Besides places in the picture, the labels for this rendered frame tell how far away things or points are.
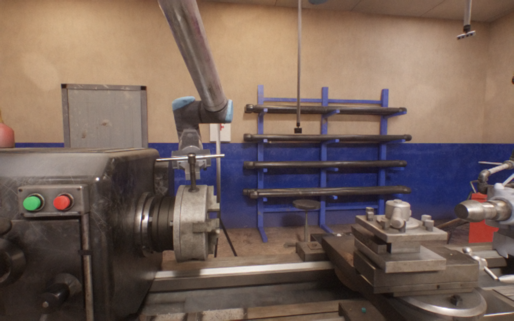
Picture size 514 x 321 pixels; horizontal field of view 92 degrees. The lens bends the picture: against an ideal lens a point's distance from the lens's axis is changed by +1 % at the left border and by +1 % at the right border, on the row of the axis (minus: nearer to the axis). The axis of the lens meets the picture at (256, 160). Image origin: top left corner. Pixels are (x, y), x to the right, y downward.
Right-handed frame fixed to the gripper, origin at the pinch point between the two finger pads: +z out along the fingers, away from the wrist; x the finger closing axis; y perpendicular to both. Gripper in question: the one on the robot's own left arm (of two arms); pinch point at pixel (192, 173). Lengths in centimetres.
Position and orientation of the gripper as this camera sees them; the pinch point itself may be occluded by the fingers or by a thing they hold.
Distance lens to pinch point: 82.3
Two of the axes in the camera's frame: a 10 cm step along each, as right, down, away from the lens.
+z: 2.6, 4.3, -8.6
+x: -9.6, 0.6, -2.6
